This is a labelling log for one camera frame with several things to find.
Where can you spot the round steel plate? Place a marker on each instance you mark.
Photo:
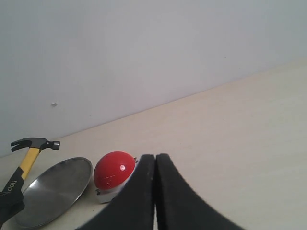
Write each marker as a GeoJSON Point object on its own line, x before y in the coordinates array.
{"type": "Point", "coordinates": [54, 191]}

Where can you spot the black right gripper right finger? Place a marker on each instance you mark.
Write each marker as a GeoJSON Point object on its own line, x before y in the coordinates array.
{"type": "Point", "coordinates": [178, 206]}

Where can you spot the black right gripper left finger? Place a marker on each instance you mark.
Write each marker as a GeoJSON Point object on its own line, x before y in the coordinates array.
{"type": "Point", "coordinates": [133, 207]}

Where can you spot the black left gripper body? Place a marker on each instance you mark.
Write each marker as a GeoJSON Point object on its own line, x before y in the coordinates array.
{"type": "Point", "coordinates": [11, 203]}

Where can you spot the red dome push button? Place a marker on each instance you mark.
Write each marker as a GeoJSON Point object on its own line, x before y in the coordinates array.
{"type": "Point", "coordinates": [111, 173]}

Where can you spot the yellow black claw hammer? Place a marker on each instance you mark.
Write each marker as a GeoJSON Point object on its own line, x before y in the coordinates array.
{"type": "Point", "coordinates": [35, 146]}

